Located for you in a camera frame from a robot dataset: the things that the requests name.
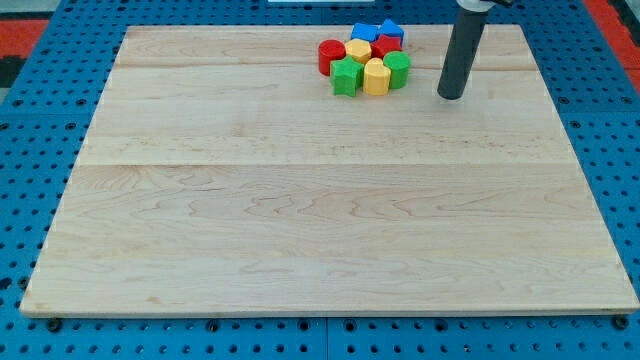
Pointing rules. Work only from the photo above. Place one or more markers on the light wooden board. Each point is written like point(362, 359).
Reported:
point(221, 177)

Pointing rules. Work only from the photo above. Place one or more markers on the green star block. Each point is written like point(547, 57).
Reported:
point(346, 76)

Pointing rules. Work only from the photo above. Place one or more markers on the yellow heart block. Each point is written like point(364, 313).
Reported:
point(376, 78)

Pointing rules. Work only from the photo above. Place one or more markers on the red cylinder block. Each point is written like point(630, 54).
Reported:
point(329, 50)

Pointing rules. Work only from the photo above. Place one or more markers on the yellow hexagon block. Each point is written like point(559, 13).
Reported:
point(359, 50)

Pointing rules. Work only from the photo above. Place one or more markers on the green cylinder block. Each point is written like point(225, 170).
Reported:
point(399, 64)

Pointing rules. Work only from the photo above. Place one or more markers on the red star block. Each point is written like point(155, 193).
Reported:
point(384, 45)

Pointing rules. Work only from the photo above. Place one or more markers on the blue square block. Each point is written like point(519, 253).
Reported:
point(363, 31)

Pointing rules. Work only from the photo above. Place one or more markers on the blue pentagon block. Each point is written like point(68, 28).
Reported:
point(389, 28)

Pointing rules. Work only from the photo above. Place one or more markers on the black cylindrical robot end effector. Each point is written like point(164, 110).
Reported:
point(463, 44)

